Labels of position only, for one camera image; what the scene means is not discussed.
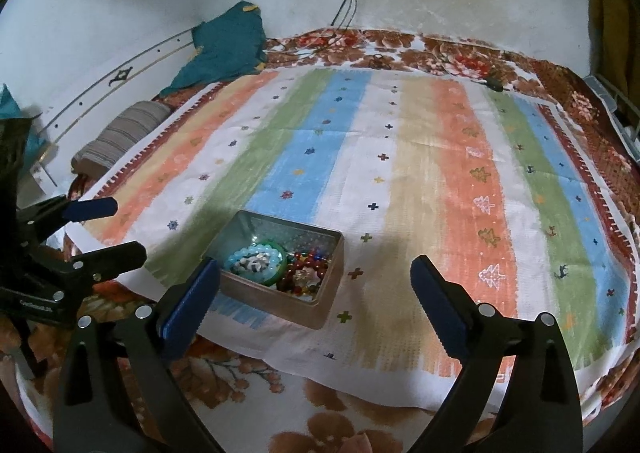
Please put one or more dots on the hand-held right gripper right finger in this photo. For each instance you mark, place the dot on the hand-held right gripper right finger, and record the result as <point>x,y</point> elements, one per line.
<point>436,304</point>

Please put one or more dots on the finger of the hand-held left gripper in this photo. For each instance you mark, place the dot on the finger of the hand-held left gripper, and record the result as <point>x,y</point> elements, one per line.
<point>90,209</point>
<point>117,258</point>

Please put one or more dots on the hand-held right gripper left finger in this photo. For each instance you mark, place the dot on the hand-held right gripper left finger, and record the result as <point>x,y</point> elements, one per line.
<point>192,305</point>

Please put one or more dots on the rectangular metal tin box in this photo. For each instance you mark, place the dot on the rectangular metal tin box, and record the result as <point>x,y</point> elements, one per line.
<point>280,305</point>

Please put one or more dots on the green bangle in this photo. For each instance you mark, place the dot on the green bangle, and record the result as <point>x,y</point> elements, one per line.
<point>284,265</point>

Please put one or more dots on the clear crystal pendant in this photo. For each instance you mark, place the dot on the clear crystal pendant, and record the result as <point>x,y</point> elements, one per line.
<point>305,278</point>

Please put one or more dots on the grey striped pillow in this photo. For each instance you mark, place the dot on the grey striped pillow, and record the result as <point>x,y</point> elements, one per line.
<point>122,133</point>

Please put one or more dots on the striped patterned cloth mat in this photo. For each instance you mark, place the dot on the striped patterned cloth mat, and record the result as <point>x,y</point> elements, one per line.
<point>425,173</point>

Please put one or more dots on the small teal cloth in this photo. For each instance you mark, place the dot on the small teal cloth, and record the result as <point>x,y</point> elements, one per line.
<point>12,103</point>

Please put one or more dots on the black charger plug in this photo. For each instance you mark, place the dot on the black charger plug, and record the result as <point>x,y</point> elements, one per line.
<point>495,84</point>

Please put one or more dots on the grey plastic crate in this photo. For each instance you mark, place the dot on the grey plastic crate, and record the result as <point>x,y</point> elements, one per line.
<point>612,103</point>

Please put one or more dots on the yellow curtain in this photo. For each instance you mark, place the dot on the yellow curtain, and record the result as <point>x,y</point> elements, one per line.
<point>612,8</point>

